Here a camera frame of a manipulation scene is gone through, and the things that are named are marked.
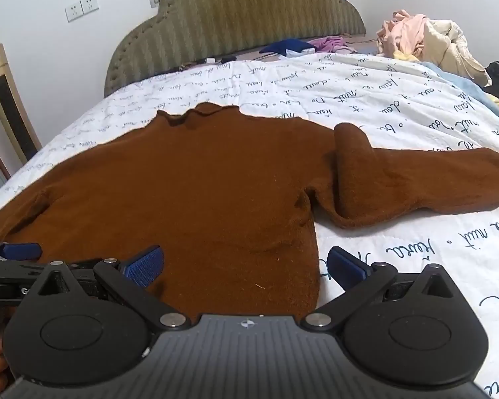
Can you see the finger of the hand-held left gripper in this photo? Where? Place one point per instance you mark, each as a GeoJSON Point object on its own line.
{"type": "Point", "coordinates": [23, 251]}

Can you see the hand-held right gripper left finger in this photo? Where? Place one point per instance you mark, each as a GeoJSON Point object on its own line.
{"type": "Point", "coordinates": [147, 267]}

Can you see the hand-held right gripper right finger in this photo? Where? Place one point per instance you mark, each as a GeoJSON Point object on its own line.
{"type": "Point", "coordinates": [346, 269]}

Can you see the brown knit sweater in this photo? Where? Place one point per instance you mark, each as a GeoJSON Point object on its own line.
{"type": "Point", "coordinates": [191, 195]}

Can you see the white script-printed quilt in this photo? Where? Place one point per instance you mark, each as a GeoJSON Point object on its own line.
{"type": "Point", "coordinates": [357, 91]}

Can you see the small black white charger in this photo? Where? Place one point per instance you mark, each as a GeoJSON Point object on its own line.
{"type": "Point", "coordinates": [218, 59]}

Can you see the light blue blanket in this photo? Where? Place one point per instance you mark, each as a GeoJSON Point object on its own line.
{"type": "Point", "coordinates": [455, 78]}

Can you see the yellow cloth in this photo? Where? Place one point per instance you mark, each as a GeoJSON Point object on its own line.
{"type": "Point", "coordinates": [404, 55]}

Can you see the purple cloth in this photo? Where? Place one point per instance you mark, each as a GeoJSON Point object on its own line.
{"type": "Point", "coordinates": [330, 43]}

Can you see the dark blue cloth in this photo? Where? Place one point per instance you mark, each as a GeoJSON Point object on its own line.
{"type": "Point", "coordinates": [285, 45]}

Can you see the cream padded jacket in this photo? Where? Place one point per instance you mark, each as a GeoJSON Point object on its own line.
{"type": "Point", "coordinates": [453, 48]}

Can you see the olive striped padded headboard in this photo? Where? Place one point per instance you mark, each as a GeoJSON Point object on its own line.
{"type": "Point", "coordinates": [233, 16]}

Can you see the white wall socket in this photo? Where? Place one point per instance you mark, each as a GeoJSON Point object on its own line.
{"type": "Point", "coordinates": [73, 12]}
{"type": "Point", "coordinates": [90, 4]}

